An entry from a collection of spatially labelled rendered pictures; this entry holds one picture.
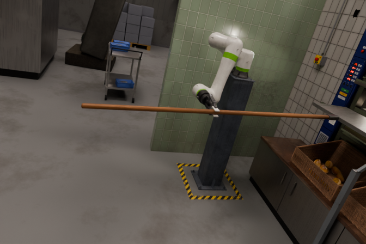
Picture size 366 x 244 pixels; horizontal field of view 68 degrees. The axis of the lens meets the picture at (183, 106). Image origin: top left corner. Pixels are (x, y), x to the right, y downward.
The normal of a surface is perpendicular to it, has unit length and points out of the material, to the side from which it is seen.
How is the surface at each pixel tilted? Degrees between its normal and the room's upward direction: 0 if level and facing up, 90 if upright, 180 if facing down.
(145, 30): 90
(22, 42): 90
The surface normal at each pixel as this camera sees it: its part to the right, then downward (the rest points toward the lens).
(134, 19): 0.21, 0.40
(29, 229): 0.22, -0.91
